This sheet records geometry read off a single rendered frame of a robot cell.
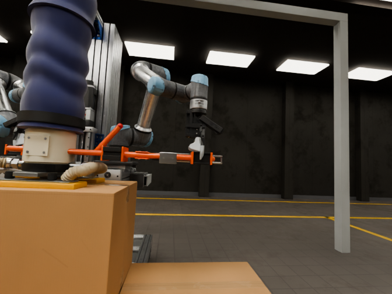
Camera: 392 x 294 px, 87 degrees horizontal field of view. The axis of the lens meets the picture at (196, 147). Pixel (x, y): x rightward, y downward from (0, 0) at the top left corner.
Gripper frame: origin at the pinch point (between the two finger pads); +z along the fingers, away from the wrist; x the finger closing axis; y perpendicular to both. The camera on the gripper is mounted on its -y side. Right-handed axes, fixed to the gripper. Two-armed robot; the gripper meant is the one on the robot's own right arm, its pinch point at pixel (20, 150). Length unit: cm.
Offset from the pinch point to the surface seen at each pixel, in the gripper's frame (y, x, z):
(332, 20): 283, 143, -201
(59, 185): 42, -41, 12
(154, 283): 73, -22, 53
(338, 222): 292, 148, 73
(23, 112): 25.5, -36.5, -12.1
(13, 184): 28, -41, 12
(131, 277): 63, -18, 53
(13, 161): 17.5, -27.7, 5.1
